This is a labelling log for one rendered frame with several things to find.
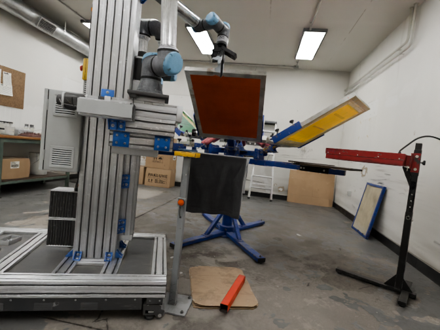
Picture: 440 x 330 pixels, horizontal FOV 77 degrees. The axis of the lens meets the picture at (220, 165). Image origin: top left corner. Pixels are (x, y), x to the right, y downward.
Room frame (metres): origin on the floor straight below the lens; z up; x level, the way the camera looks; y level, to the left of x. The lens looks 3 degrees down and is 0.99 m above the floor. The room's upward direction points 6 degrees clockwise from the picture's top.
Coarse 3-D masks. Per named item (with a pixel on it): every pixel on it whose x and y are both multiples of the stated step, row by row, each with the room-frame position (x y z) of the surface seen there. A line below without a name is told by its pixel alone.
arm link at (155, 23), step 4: (152, 20) 2.08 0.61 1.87; (156, 20) 2.10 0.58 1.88; (152, 24) 2.07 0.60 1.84; (156, 24) 2.08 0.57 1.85; (160, 24) 2.10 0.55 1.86; (152, 28) 2.08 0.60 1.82; (156, 28) 2.08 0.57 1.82; (152, 32) 2.10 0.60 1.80; (156, 32) 2.10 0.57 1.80; (156, 36) 2.12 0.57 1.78; (156, 40) 2.15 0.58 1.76; (168, 76) 2.34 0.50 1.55; (172, 76) 2.34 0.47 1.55; (176, 76) 2.38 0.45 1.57; (164, 80) 2.37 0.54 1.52; (168, 80) 2.36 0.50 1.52; (172, 80) 2.35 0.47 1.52
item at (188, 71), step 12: (192, 72) 2.02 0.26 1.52; (204, 72) 2.00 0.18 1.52; (216, 72) 1.98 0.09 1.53; (228, 72) 1.97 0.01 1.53; (240, 72) 1.96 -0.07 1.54; (252, 72) 1.95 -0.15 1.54; (264, 72) 1.95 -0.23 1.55; (264, 84) 2.00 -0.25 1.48; (192, 96) 2.23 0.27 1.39; (264, 96) 2.10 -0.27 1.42
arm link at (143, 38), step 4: (144, 20) 2.09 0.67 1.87; (148, 20) 2.09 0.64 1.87; (140, 24) 2.09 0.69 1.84; (144, 24) 2.09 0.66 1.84; (148, 24) 2.08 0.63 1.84; (140, 28) 2.09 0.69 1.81; (144, 28) 2.09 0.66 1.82; (148, 28) 2.09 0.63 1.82; (140, 32) 2.09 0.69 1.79; (144, 32) 2.10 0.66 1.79; (148, 32) 2.11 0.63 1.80; (140, 36) 2.10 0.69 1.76; (144, 36) 2.10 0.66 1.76; (148, 36) 2.12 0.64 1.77; (140, 40) 2.11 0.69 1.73; (144, 40) 2.12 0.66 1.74; (148, 40) 2.15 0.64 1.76; (140, 44) 2.11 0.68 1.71; (144, 44) 2.12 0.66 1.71; (140, 48) 2.11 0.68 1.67; (144, 48) 2.12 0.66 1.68
